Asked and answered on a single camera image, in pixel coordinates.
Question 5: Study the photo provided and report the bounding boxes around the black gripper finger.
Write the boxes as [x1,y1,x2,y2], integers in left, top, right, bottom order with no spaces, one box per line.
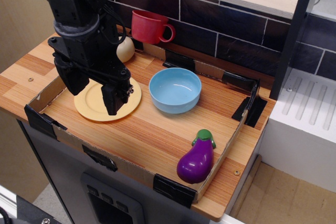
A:
[54,56,89,95]
[101,83,134,115]

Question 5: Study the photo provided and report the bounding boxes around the cardboard tray border with tape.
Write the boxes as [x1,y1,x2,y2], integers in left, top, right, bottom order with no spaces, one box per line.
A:
[27,41,275,217]

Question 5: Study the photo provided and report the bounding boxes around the red cup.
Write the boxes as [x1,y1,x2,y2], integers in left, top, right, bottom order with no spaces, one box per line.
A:
[131,10,176,45]

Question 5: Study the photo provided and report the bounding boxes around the purple toy eggplant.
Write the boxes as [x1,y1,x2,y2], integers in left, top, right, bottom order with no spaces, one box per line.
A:
[176,129,216,184]

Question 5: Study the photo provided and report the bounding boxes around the grey oven control panel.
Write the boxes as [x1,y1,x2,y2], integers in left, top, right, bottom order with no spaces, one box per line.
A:
[81,173,145,223]

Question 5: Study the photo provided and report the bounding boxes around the cream toy potato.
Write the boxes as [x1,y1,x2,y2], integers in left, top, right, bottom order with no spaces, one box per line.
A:
[116,37,135,63]

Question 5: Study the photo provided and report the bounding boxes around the black vertical post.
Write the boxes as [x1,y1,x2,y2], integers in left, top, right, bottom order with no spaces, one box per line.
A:
[269,0,316,100]

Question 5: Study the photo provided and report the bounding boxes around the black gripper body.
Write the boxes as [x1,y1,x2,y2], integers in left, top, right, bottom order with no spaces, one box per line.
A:
[48,15,131,88]

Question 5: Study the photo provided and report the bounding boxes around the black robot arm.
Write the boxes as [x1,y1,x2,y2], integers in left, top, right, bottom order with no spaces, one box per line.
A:
[47,0,133,115]

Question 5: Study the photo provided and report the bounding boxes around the white dish rack sink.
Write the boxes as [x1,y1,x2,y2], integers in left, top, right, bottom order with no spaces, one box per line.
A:
[259,69,335,191]

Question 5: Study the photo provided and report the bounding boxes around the yellow plate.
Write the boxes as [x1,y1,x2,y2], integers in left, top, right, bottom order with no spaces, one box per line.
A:
[74,78,142,122]

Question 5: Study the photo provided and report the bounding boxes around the light blue bowl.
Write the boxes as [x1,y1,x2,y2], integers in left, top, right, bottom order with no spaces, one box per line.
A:
[149,68,202,114]

